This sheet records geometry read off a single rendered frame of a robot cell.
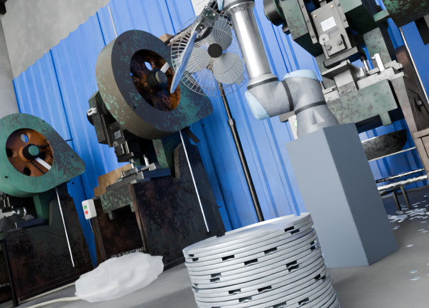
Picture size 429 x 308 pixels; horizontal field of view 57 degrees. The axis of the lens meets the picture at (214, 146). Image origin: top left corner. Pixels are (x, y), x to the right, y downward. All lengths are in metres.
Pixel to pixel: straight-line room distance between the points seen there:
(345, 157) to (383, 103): 0.68
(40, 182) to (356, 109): 3.12
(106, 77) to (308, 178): 1.76
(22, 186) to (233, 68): 2.35
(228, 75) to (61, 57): 3.53
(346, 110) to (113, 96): 1.52
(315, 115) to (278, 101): 0.13
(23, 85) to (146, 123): 4.09
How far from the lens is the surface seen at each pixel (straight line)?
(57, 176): 4.32
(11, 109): 6.67
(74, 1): 5.86
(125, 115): 2.75
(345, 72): 2.10
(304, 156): 1.37
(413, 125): 1.90
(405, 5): 2.14
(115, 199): 3.02
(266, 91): 1.39
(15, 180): 4.07
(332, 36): 2.25
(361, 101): 2.00
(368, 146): 2.07
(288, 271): 0.78
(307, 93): 1.40
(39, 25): 6.45
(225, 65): 2.73
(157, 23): 4.62
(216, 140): 3.97
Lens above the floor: 0.30
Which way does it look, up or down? 9 degrees up
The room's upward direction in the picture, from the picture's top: 16 degrees counter-clockwise
